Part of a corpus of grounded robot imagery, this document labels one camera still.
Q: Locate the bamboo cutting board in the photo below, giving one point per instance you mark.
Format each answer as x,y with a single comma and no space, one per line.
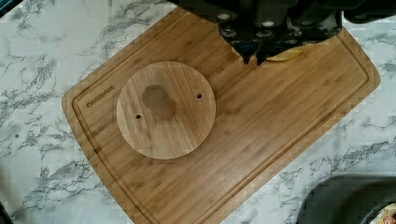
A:
267,114

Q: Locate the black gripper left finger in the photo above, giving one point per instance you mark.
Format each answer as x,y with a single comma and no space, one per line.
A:
239,34

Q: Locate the yellow plastic cup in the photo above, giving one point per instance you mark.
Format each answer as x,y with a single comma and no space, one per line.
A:
285,54

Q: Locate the dark grey round canister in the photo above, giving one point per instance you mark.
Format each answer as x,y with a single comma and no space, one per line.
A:
347,199

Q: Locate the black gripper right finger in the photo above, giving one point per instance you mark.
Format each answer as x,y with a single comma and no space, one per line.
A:
289,36

